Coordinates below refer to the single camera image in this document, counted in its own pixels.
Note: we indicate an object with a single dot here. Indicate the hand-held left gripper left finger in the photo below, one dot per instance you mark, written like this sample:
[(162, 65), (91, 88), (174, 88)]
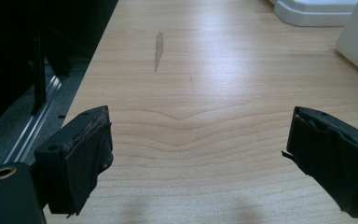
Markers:
[(71, 155)]

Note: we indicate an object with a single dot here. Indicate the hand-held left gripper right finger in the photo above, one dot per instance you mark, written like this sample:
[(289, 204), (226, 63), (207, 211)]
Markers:
[(332, 155)]

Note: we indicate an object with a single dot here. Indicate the white plastic tray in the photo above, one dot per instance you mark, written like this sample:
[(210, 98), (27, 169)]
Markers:
[(312, 11)]

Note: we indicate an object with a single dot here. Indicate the aluminium rail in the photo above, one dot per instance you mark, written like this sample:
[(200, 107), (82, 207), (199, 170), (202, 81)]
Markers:
[(34, 124)]

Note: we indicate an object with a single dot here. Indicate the black stand post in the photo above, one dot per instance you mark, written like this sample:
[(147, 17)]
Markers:
[(38, 71)]

